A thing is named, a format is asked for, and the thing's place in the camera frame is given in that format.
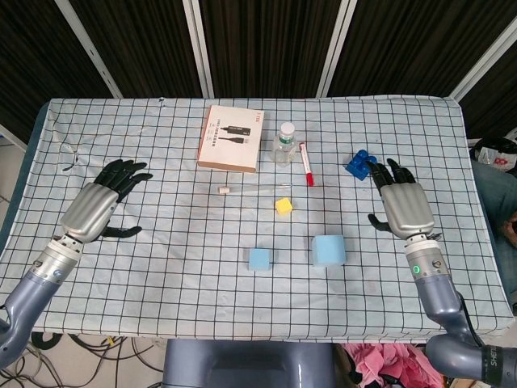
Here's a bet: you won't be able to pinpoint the pink cloth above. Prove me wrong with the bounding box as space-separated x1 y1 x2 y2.
343 343 443 388

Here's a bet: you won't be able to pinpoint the light blue checkered tablecloth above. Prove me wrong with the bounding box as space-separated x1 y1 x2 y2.
0 95 512 344

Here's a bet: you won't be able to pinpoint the white cable product box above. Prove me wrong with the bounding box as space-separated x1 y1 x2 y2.
196 104 266 175

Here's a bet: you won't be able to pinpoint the white aluminium partition post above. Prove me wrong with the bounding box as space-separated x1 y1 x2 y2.
181 0 215 99
54 0 123 99
314 0 359 98
450 30 517 102

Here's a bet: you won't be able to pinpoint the clear plastic bottle white cap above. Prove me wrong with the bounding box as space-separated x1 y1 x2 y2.
271 122 298 167

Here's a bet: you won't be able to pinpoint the seated person in jeans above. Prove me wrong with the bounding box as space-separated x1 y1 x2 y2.
472 161 517 306

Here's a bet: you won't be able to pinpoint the black bag with white plastic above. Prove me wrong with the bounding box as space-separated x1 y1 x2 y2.
468 137 517 177

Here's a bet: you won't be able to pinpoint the small light blue foam cube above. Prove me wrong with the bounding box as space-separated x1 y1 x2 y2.
247 247 274 272

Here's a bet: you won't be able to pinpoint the clear tube white cap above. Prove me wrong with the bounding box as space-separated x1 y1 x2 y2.
217 182 292 195

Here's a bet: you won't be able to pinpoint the black coiled cable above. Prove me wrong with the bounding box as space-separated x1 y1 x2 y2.
32 331 61 352

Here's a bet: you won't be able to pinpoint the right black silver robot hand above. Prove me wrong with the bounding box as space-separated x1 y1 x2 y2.
363 158 439 240

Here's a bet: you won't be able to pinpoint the blue table frame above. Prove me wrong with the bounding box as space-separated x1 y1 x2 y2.
0 100 50 251

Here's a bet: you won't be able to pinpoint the dark blue studded toy brick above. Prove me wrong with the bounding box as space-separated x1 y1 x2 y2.
345 149 379 179

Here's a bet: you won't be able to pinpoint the red white marker pen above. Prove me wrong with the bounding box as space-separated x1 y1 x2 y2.
297 141 316 188

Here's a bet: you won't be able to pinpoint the tangled black floor cables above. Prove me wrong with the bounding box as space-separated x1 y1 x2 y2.
60 333 166 388

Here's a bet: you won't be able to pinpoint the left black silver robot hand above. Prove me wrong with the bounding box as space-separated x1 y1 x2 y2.
60 158 154 244

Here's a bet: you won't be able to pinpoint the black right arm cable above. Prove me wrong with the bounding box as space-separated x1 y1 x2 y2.
458 290 485 348

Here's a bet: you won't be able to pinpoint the grey robot torso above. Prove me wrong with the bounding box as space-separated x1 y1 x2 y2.
162 338 338 388

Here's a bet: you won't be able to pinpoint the large light blue foam cube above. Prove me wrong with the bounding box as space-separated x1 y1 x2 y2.
310 234 347 268

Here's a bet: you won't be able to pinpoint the grey floor cable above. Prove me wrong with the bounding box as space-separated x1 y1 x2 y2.
0 341 45 388

